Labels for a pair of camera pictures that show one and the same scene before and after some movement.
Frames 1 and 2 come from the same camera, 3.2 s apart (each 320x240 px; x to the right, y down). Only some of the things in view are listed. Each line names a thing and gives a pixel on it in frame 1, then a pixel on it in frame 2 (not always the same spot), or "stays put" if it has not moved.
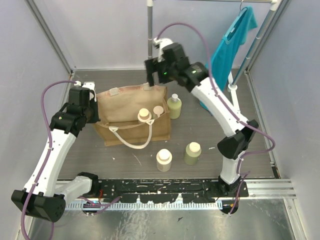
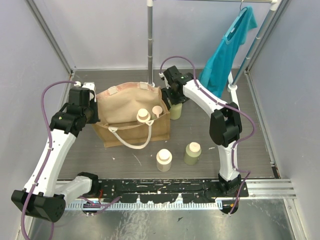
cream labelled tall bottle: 144,115 stays put
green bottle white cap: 174,105 stays put
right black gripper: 153,65 → 164,96
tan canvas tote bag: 119,124 stays put
